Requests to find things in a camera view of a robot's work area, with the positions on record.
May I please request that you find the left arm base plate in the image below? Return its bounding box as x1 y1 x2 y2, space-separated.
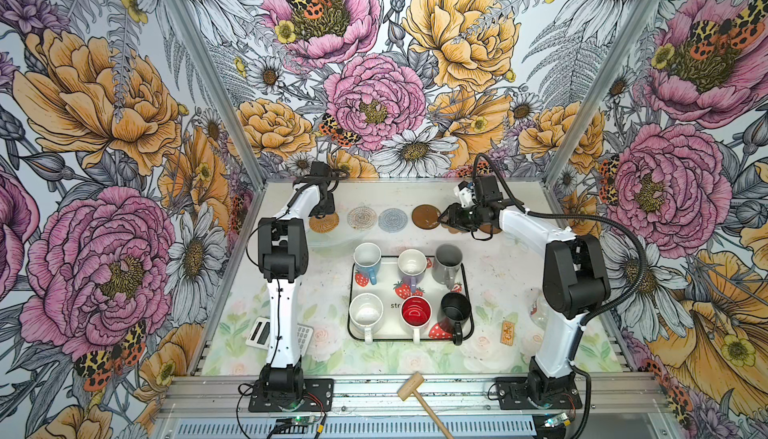
247 378 335 413

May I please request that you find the strawberry print serving tray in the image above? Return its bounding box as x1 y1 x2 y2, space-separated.
346 256 475 345

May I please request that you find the beige woven round coaster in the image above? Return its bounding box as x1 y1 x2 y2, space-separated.
347 205 378 230

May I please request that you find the black mug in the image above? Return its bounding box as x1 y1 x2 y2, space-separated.
438 292 472 346

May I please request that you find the blue grey woven coaster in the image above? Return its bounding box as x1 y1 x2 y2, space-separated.
378 207 409 233

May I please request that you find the grey mug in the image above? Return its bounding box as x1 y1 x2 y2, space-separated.
432 244 463 289

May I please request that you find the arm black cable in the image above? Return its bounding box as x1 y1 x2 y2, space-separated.
244 168 352 380
471 152 650 439

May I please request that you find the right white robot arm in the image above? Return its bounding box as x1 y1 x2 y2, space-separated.
438 175 610 409

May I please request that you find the white calculator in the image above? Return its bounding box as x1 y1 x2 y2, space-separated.
245 317 314 354

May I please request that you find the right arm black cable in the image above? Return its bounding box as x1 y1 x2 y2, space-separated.
471 152 650 439

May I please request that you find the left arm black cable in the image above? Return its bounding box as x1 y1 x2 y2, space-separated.
244 168 352 380

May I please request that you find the small orange biscuit block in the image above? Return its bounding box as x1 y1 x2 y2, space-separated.
500 320 516 346

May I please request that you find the wooden mallet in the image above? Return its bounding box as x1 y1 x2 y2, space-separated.
397 372 454 439

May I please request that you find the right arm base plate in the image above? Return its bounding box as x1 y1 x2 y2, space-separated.
494 376 583 411

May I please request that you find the brown cork round coaster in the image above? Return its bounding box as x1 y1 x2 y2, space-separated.
479 224 502 236

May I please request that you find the glossy brown round coaster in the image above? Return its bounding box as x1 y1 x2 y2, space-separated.
411 204 441 230

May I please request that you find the red interior white mug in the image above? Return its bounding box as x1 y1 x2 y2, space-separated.
400 296 432 344

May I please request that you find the woven straw round coaster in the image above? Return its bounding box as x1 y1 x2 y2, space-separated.
309 213 340 234

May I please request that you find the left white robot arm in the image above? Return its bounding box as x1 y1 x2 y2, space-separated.
255 161 348 407

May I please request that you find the blue floral mug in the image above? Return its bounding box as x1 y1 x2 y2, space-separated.
353 242 382 285

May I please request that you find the purple white mug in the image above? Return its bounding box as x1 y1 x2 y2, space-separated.
397 249 428 291

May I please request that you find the brown paw shaped coaster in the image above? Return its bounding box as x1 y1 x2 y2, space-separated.
441 219 464 234

